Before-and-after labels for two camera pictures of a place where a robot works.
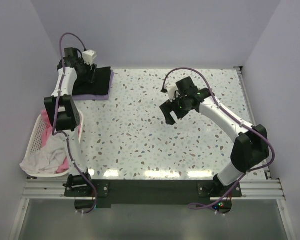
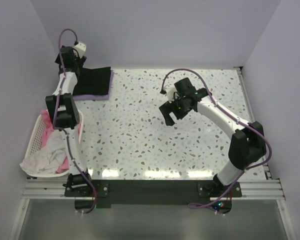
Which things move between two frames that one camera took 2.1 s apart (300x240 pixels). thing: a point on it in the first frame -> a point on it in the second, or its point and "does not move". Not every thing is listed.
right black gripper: (168, 107) does not move
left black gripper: (89, 77) -> (81, 61)
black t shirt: (100, 85) does not move
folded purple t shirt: (94, 97) does not move
